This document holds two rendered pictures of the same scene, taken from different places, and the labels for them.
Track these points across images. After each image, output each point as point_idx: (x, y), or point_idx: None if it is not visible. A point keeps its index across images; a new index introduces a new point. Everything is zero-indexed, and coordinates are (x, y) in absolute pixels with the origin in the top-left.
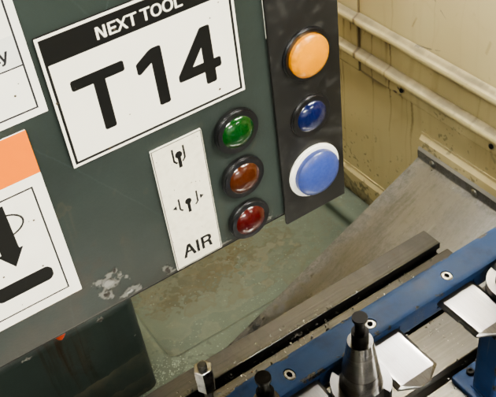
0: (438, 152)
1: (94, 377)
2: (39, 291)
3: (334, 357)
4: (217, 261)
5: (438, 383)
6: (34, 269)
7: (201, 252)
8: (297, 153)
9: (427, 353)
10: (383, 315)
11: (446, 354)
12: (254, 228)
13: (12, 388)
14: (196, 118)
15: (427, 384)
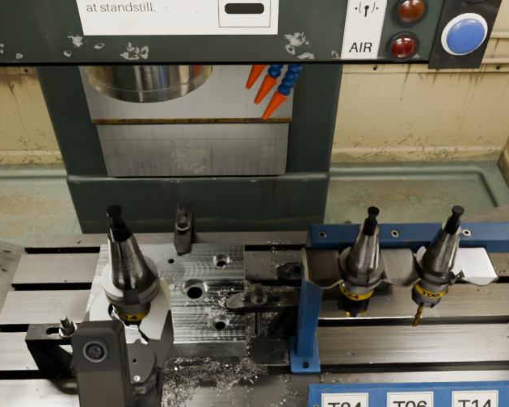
0: None
1: (285, 215)
2: (251, 18)
3: (430, 238)
4: (397, 194)
5: (500, 323)
6: (254, 1)
7: (361, 54)
8: (457, 13)
9: (503, 300)
10: (479, 232)
11: None
12: (403, 54)
13: (238, 194)
14: None
15: (491, 318)
